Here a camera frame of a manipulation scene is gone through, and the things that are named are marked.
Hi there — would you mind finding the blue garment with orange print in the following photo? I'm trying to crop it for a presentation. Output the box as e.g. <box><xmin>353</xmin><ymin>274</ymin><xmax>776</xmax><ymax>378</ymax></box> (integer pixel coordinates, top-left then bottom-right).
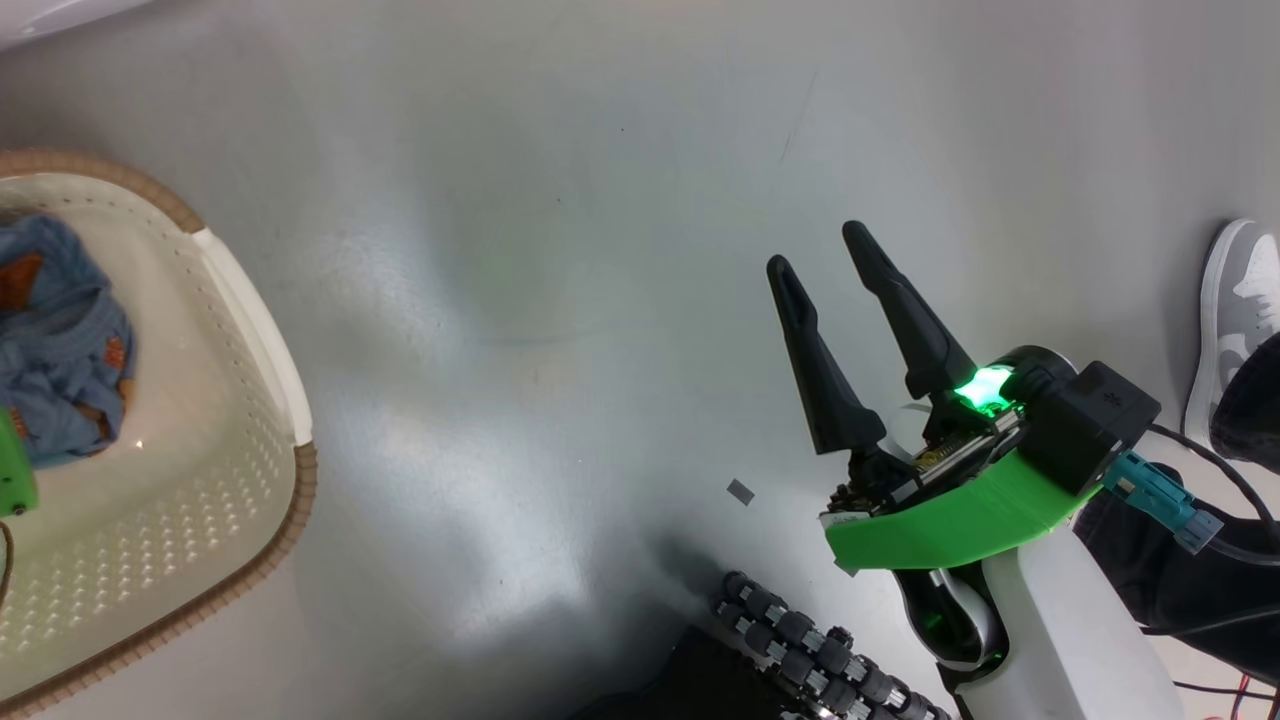
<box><xmin>0</xmin><ymin>215</ymin><xmax>136</xmax><ymax>469</ymax></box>

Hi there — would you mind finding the cream perforated laundry basket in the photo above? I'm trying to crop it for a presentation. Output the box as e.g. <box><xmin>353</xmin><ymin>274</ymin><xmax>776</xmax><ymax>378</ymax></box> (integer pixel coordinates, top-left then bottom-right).
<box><xmin>0</xmin><ymin>150</ymin><xmax>319</xmax><ymax>716</ymax></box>

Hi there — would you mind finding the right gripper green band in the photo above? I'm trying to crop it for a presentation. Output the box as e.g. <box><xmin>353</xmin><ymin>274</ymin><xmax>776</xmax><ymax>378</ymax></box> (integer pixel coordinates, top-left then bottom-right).
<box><xmin>766</xmin><ymin>220</ymin><xmax>1103</xmax><ymax>573</ymax></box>

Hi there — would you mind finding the black roller omni wheel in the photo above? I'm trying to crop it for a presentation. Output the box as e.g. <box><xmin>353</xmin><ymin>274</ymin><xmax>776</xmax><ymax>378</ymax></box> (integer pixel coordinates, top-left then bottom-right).
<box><xmin>715</xmin><ymin>570</ymin><xmax>951</xmax><ymax>720</ymax></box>

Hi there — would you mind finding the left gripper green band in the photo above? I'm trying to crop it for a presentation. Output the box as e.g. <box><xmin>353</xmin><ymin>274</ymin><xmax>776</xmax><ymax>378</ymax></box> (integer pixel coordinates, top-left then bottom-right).
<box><xmin>0</xmin><ymin>405</ymin><xmax>39</xmax><ymax>519</ymax></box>

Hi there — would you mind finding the grey and white sneaker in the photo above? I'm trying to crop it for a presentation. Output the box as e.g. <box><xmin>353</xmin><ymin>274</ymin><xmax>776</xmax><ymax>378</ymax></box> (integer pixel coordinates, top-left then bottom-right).
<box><xmin>1183</xmin><ymin>218</ymin><xmax>1280</xmax><ymax>451</ymax></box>

